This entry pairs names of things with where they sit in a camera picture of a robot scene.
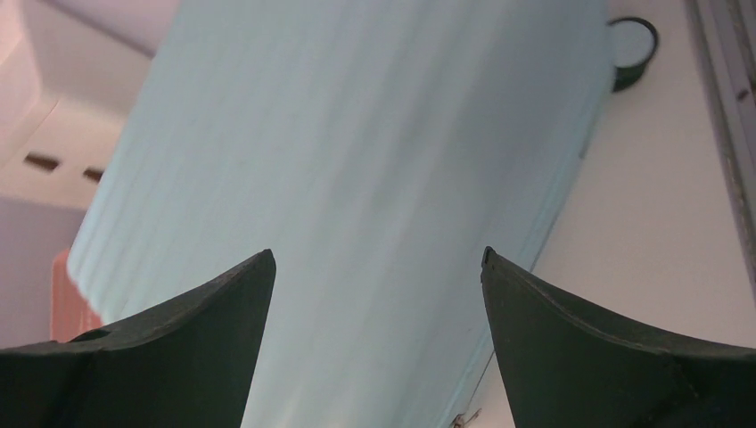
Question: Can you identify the pink perforated plastic basket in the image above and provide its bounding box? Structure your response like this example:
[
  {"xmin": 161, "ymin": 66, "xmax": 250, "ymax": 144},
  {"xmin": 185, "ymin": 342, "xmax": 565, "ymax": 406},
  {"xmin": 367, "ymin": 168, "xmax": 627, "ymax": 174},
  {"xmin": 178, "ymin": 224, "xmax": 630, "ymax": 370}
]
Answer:
[{"xmin": 50, "ymin": 250, "xmax": 103, "ymax": 342}]

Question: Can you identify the white stacked drawer box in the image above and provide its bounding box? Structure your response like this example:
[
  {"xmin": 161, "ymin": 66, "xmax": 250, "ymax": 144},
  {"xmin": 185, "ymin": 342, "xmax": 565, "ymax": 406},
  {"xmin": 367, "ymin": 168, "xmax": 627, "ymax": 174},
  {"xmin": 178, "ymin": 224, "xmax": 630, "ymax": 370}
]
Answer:
[{"xmin": 1, "ymin": 0, "xmax": 178, "ymax": 210}]

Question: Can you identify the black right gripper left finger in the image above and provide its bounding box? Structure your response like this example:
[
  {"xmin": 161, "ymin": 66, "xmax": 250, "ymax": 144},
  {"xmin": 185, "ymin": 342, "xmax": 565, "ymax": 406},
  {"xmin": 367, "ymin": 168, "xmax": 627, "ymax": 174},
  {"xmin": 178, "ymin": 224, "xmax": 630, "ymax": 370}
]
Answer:
[{"xmin": 1, "ymin": 250, "xmax": 276, "ymax": 427}]

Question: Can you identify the light blue ribbed suitcase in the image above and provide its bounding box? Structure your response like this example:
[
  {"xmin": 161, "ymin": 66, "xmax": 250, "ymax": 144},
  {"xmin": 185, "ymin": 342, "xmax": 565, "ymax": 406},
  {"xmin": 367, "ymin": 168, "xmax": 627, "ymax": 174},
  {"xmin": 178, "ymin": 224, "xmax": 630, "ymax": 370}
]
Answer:
[{"xmin": 68, "ymin": 1, "xmax": 614, "ymax": 427}]

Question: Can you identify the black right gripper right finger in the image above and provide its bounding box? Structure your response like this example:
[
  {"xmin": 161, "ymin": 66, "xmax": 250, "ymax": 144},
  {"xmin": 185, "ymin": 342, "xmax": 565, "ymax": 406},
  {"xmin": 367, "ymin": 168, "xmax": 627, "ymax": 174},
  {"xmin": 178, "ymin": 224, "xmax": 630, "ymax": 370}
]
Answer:
[{"xmin": 481, "ymin": 248, "xmax": 755, "ymax": 427}]

